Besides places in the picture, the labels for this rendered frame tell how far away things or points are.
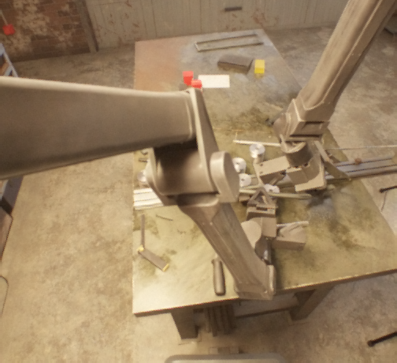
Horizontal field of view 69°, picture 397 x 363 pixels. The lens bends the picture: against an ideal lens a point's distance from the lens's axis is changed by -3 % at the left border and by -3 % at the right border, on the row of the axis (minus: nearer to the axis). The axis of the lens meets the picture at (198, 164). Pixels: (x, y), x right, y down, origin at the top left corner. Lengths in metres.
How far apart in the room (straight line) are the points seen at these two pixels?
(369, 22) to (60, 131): 0.42
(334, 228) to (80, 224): 1.60
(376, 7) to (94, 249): 1.84
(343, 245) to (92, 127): 0.84
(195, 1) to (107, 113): 3.62
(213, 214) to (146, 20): 3.54
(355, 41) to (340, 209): 0.63
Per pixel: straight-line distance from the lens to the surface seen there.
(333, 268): 0.92
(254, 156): 1.00
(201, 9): 3.86
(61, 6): 3.83
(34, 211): 2.34
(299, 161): 0.69
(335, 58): 0.53
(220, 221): 0.43
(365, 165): 1.14
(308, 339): 1.77
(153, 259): 0.87
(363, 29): 0.50
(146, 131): 0.27
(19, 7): 3.96
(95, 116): 0.22
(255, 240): 0.63
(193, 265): 0.87
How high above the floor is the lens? 1.68
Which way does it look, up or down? 48 degrees down
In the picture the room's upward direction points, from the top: 3 degrees counter-clockwise
